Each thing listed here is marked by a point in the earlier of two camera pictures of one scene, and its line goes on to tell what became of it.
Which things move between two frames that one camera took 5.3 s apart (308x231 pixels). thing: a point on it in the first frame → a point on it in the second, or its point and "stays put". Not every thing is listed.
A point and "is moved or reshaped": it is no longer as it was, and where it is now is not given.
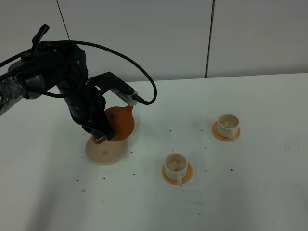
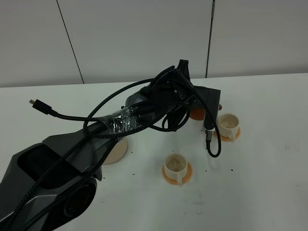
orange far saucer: [216, 133] stays put
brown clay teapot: [122, 119] is moved or reshaped
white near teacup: [175, 167] stays put
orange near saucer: [187, 177] stays put
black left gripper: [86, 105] → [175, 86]
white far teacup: [227, 126] stays put
